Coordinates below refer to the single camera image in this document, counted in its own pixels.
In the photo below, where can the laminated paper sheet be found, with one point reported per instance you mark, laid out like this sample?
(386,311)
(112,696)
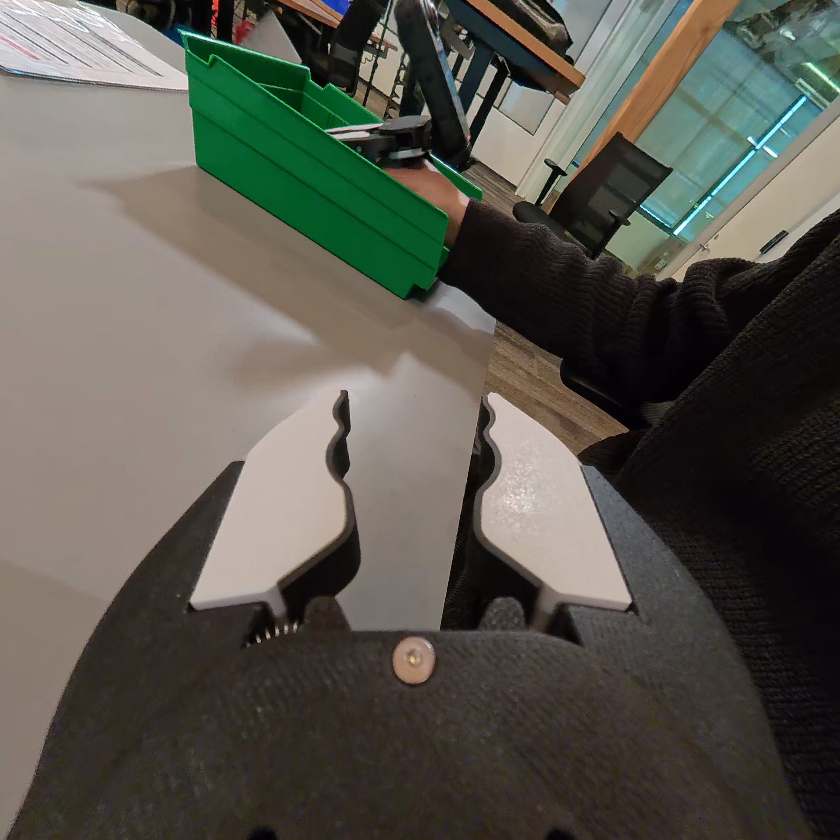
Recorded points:
(79,46)

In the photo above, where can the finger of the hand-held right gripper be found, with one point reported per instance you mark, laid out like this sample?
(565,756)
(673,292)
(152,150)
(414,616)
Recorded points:
(354,128)
(358,137)

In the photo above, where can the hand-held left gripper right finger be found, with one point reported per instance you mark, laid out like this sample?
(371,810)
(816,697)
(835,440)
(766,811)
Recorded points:
(551,525)

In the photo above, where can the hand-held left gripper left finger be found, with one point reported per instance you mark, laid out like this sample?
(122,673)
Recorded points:
(275,525)

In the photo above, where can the green plastic bin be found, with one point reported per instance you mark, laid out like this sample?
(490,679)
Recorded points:
(295,170)

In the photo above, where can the black mesh office chair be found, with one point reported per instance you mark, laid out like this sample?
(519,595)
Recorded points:
(610,190)

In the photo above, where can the wood-topped table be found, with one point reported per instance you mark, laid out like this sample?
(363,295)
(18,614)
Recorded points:
(525,59)

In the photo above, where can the person's right hand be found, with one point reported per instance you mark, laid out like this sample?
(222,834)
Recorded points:
(436,197)

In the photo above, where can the wooden pillar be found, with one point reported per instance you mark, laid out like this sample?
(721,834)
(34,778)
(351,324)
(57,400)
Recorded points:
(656,85)

